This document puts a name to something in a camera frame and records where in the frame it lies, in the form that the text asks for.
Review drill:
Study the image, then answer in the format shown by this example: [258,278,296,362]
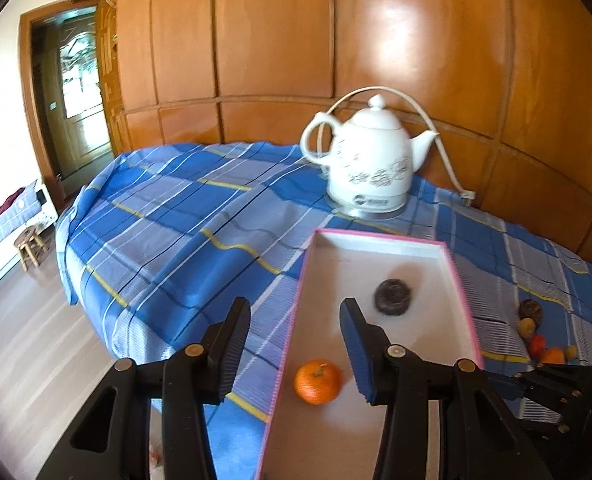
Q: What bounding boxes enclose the yellow-green small fruit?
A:
[565,344,578,361]
[517,318,537,342]

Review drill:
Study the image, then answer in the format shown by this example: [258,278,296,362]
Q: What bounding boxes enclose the large orange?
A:
[539,348,567,364]

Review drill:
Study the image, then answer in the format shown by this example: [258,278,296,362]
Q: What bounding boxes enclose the red tomato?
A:
[527,334,546,361]

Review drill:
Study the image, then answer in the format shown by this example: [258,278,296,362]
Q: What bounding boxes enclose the dark brown mangosteen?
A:
[374,278,411,316]
[518,298,543,327]

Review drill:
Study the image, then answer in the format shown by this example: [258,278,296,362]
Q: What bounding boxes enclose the orange mandarin with stem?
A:
[294,360,343,405]

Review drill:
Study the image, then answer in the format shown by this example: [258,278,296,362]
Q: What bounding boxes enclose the pink white shallow box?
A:
[257,229,482,479]

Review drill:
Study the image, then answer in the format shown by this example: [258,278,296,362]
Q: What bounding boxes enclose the blue plaid tablecloth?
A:
[56,142,592,479]

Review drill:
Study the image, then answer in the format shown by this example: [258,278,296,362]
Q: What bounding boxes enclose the small wooden stool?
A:
[14,226,47,272]

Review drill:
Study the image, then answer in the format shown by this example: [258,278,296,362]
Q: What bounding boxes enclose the white low bed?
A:
[0,180,57,280]

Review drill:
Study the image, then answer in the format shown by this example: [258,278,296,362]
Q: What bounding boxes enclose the white ceramic electric kettle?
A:
[300,86,438,217]

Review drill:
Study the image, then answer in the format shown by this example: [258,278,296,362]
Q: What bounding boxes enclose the wooden wardrobe panels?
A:
[111,0,592,263]

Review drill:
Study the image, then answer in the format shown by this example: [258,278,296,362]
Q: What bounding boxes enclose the wooden door with glass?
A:
[19,0,114,204]

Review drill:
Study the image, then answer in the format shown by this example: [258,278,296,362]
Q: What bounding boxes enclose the white kettle power cable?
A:
[315,84,477,206]

